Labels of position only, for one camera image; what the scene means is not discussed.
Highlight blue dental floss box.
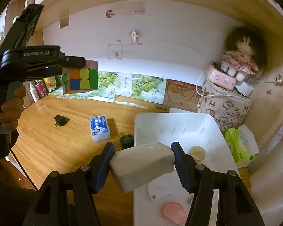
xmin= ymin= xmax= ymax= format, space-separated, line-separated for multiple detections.
xmin=90 ymin=115 xmax=110 ymax=143

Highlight person's left hand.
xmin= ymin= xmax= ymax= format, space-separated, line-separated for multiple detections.
xmin=0 ymin=86 xmax=26 ymax=131

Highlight green perfume bottle gold cap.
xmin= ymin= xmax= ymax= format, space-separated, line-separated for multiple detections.
xmin=119 ymin=132 xmax=134 ymax=149

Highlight round white charger puck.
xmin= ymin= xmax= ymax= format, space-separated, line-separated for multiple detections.
xmin=235 ymin=81 xmax=254 ymax=97

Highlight brown-haired rag doll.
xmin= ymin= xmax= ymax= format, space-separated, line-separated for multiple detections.
xmin=221 ymin=26 xmax=267 ymax=82

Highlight white spray bottle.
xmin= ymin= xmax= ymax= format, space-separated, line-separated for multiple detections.
xmin=29 ymin=82 xmax=40 ymax=103

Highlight white charging cable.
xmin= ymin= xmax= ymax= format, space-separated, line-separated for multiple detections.
xmin=195 ymin=71 xmax=283 ymax=98

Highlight red mushroom wall sticker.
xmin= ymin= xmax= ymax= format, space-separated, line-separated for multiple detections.
xmin=106 ymin=10 xmax=115 ymax=19

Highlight small white lidded box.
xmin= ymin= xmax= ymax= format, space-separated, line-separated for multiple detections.
xmin=169 ymin=107 xmax=191 ymax=113

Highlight white plastic storage bin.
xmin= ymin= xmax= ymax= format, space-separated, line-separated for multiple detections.
xmin=133 ymin=113 xmax=237 ymax=225

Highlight pink correction tape dispenser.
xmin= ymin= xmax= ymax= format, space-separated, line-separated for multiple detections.
xmin=161 ymin=202 xmax=187 ymax=225

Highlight pink tube bottle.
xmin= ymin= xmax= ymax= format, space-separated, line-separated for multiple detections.
xmin=35 ymin=80 xmax=48 ymax=99

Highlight beige angular small box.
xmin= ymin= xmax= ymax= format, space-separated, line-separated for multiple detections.
xmin=109 ymin=142 xmax=175 ymax=193

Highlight brown cardboard panel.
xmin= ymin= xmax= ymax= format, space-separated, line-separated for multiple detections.
xmin=155 ymin=79 xmax=200 ymax=113

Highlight grape print cardboard sheets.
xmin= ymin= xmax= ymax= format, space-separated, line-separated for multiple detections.
xmin=52 ymin=71 xmax=167 ymax=104

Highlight beige printed fabric bag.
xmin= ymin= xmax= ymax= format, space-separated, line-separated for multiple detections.
xmin=196 ymin=79 xmax=253 ymax=132

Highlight yellow bear wall hook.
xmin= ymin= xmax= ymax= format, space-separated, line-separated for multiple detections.
xmin=129 ymin=31 xmax=142 ymax=45

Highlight multicolour Rubik's cube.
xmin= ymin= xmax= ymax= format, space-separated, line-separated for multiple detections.
xmin=62 ymin=60 xmax=98 ymax=94

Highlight white 33W charger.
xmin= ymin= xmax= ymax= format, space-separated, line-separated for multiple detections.
xmin=148 ymin=178 xmax=174 ymax=201

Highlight pink square wall sticker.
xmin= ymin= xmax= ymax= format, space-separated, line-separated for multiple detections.
xmin=107 ymin=44 xmax=123 ymax=60

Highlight black power adapter plug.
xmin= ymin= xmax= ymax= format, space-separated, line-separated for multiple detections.
xmin=54 ymin=115 xmax=67 ymax=127

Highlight green wet wipes pack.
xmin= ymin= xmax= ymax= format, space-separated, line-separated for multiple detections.
xmin=224 ymin=124 xmax=259 ymax=168

